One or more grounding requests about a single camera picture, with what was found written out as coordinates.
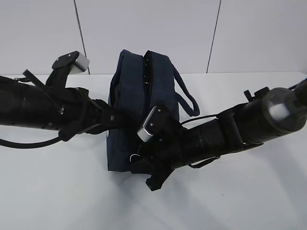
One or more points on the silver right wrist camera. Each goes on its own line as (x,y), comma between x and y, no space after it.
(144,132)

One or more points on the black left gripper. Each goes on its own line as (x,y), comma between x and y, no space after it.
(85,115)

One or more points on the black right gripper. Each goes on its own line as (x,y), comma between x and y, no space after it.
(155,156)

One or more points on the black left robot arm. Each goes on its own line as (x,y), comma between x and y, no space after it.
(24,105)

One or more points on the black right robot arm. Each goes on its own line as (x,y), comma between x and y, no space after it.
(268,114)

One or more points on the dark blue lunch bag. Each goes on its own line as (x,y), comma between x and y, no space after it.
(140,83)

